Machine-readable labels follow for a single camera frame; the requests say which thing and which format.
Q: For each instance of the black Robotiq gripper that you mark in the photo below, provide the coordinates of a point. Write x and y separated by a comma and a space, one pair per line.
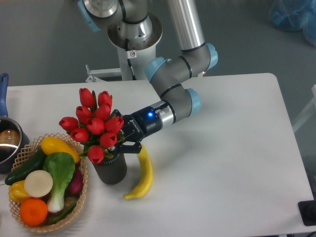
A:
136, 127

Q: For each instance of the red tulip bouquet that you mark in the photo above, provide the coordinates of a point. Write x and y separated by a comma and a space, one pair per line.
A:
91, 127

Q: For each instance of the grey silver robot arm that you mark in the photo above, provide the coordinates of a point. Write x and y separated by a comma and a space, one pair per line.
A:
176, 102

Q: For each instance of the dark grey ribbed vase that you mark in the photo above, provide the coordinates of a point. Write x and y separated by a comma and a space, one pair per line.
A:
112, 170

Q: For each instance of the yellow banana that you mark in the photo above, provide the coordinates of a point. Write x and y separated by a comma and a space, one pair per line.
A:
147, 176

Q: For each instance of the green bok choy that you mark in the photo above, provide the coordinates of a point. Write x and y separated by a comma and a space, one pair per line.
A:
61, 167

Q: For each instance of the purple red onion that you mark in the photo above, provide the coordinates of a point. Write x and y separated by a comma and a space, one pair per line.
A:
76, 184

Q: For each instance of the yellow squash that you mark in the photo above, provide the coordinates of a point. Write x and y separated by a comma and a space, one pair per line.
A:
51, 145

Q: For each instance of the green cucumber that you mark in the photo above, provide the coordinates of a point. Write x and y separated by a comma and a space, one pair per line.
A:
35, 162

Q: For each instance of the green chili pepper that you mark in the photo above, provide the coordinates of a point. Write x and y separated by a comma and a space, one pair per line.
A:
62, 215

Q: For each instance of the white round radish slice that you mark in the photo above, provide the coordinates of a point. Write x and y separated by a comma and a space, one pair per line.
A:
38, 183

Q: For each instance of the woven wicker basket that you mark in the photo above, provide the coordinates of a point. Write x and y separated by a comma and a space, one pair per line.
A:
23, 156

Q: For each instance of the orange fruit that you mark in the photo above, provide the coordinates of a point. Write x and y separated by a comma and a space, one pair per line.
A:
33, 211

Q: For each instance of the yellow bell pepper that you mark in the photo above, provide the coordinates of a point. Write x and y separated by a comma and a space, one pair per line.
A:
17, 192

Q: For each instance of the black device at table edge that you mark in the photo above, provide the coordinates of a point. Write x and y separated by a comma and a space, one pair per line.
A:
308, 212

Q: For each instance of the blue plastic bag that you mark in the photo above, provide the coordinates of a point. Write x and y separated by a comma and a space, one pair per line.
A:
295, 15

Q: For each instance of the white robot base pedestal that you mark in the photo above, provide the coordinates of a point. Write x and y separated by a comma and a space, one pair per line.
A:
136, 45

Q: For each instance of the blue handled saucepan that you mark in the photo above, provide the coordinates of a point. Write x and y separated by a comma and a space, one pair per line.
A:
12, 136

